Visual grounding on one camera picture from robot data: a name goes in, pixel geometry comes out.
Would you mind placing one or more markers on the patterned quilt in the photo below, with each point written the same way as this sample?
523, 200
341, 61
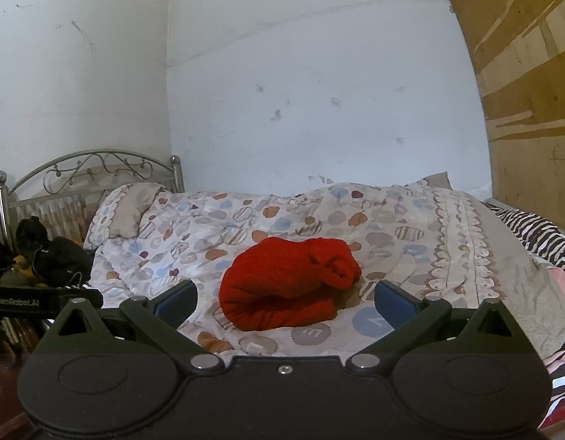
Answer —
310, 220

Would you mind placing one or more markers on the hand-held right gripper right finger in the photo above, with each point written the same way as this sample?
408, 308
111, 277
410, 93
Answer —
394, 305

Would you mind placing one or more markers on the pile of black clothes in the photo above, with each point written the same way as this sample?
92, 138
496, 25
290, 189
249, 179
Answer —
49, 252

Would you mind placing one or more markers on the black and white striped sheet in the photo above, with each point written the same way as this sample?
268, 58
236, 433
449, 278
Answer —
539, 233

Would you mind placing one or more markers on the beige scalloped-edge pillow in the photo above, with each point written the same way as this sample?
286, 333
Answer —
122, 211

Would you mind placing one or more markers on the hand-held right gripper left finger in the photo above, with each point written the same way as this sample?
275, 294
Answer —
177, 305

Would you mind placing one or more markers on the pink cloth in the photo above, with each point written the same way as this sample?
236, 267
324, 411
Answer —
562, 293

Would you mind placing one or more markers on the red long-sleeved dress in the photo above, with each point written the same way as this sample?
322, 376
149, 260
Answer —
282, 284

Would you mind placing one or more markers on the wooden board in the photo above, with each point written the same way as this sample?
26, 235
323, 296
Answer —
530, 78

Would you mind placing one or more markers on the grey pillow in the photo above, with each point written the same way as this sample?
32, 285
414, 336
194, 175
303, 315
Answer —
437, 179

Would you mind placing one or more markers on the metal bed headboard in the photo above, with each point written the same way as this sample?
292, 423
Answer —
81, 178

